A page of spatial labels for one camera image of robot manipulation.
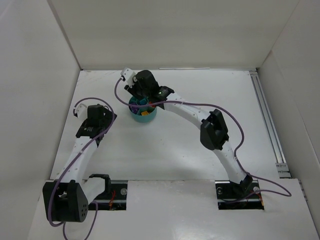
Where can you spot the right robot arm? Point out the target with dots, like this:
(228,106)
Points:
(213,128)

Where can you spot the aluminium rail right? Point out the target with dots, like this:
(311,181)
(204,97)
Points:
(280,160)

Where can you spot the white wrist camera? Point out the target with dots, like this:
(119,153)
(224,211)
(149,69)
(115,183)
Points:
(81,112)
(128,76)

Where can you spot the long teal lego brick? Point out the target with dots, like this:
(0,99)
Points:
(143,102)

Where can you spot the orange round lego piece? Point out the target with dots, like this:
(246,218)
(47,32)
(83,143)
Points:
(151,103)

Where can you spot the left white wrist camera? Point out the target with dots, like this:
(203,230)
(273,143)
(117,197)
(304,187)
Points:
(81,112)

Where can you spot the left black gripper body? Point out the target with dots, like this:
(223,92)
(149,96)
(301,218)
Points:
(85,128)

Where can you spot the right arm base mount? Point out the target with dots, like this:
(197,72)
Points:
(228,198)

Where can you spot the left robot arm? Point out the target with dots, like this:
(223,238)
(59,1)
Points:
(68,196)

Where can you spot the teal round divided container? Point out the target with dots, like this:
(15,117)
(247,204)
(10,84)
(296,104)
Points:
(138,117)

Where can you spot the long yellow lego brick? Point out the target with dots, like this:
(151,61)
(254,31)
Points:
(145,113)

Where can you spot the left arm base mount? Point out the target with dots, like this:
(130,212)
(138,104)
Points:
(116,199)

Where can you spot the long purple lego brick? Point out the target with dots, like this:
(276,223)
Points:
(134,110)

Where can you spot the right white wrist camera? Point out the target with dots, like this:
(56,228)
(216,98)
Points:
(128,76)

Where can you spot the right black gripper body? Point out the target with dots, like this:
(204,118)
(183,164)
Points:
(133,90)

